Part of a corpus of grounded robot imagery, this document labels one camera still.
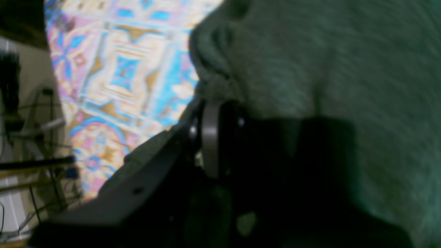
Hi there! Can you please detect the image-right right gripper white left finger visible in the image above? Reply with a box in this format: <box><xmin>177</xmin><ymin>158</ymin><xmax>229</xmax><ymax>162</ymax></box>
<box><xmin>27</xmin><ymin>102</ymin><xmax>218</xmax><ymax>248</ymax></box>

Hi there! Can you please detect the image-right right gripper white right finger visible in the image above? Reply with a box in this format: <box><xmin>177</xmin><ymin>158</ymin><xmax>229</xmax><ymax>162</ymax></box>
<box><xmin>220</xmin><ymin>101</ymin><xmax>414</xmax><ymax>248</ymax></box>

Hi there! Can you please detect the dark green long-sleeve T-shirt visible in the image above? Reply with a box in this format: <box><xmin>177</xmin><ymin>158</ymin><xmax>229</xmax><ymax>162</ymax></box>
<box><xmin>189</xmin><ymin>0</ymin><xmax>441</xmax><ymax>248</ymax></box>

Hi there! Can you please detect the colourful patterned tablecloth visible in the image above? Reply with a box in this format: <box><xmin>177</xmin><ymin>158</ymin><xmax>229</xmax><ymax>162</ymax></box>
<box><xmin>44</xmin><ymin>0</ymin><xmax>220</xmax><ymax>199</ymax></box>

